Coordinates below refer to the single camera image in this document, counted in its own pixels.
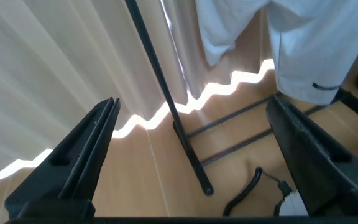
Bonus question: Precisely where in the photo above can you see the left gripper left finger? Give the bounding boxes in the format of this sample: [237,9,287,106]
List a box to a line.
[4,96,121,218]

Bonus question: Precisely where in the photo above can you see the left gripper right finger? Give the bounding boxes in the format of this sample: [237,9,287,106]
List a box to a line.
[264,93,358,217]

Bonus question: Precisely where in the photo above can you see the pale grey shorts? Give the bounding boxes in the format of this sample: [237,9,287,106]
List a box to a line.
[195,0,358,106]

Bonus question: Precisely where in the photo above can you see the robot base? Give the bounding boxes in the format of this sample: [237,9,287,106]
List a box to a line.
[278,190,309,217]

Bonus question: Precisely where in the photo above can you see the black clothes rack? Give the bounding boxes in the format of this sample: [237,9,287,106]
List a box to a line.
[124,0,358,196]

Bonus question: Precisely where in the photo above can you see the beige curtain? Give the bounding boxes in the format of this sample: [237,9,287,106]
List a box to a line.
[0,0,276,184]

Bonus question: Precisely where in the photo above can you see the black cable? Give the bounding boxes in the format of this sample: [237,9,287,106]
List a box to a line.
[222,167,294,217]

